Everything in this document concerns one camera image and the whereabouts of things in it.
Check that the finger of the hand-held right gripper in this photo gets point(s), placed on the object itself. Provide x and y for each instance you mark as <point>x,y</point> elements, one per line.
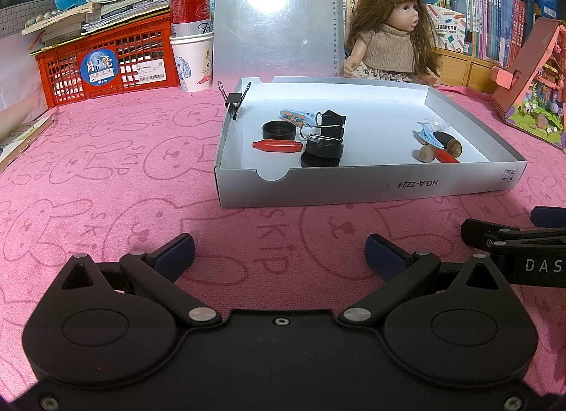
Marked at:
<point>550,217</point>
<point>477,232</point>

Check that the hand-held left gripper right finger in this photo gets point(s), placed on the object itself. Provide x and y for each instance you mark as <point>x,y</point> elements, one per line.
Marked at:
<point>382,256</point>

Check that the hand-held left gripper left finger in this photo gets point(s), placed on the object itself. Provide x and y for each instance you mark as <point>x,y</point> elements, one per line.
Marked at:
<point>177,256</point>

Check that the white cardboard box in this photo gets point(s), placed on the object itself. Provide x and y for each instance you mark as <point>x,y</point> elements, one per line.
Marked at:
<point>353,185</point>

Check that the brown nut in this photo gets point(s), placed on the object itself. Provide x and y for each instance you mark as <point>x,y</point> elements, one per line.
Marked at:
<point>426,154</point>
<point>454,148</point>

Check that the black round cap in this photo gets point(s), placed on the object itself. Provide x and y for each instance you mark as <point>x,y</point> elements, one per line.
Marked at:
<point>278,131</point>
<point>318,161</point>
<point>325,149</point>
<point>443,137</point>

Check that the plain blue hair clip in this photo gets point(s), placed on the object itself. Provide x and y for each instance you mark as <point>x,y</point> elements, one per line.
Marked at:
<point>426,136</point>

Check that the clear plastic piece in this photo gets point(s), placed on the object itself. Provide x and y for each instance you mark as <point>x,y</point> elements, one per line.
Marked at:
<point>435,122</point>

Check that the blue dotted hair clip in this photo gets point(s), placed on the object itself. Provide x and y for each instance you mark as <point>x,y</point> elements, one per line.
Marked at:
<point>295,116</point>

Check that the red tapered tube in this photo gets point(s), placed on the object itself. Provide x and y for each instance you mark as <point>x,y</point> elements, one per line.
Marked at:
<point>449,158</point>
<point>278,146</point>

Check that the pink rabbit print cloth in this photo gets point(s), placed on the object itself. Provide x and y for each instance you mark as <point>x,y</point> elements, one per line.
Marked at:
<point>110,181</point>

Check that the colourful paper house model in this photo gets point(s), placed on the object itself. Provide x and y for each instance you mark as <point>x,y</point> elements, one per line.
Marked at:
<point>535,97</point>

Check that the black binder clip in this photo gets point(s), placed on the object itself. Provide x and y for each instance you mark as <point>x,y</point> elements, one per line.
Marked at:
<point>331,124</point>

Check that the wooden desk organizer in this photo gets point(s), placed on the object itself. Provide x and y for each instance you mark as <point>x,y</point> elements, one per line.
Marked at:
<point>473,73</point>

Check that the white paper cup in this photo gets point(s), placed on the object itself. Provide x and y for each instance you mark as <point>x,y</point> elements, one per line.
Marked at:
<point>194,66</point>

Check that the flat lying book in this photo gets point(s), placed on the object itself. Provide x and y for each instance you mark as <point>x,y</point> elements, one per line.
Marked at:
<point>22,137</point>

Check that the brown-haired doll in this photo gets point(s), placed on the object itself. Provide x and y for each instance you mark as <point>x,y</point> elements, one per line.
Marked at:
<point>389,48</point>

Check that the white printed carton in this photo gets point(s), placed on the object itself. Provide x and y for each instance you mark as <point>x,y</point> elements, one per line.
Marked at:
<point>451,26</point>

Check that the red plastic crate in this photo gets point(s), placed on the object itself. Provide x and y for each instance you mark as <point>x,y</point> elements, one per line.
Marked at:
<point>66,79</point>

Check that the row of upright books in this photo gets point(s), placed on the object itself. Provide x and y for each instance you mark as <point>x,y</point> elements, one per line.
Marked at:
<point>486,17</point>

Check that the white paper sheet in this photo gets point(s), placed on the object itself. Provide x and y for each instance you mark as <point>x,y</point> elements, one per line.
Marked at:
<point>17,75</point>

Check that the translucent plastic clipboard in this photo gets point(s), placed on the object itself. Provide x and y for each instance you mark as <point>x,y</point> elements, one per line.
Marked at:
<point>274,30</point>

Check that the red soda can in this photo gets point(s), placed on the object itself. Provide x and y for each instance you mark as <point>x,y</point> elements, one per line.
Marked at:
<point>188,8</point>

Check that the grey grid cutting mat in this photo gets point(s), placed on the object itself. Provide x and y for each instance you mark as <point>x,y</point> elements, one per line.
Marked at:
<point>17,19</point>

